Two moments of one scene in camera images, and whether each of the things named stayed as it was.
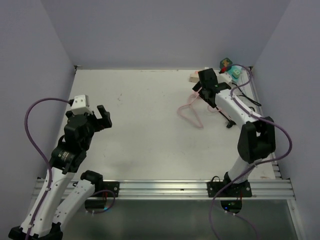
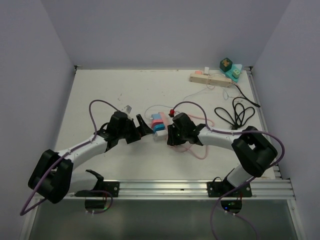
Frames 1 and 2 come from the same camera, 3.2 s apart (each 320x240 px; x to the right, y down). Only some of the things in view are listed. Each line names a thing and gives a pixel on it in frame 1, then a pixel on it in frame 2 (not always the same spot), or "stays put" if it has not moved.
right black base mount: x=241 y=189 stays put
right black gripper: x=208 y=101 -> x=172 y=140
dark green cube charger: x=225 y=65 stays put
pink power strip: x=197 y=118 -> x=166 y=128
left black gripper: x=106 y=121 -> x=142 y=130
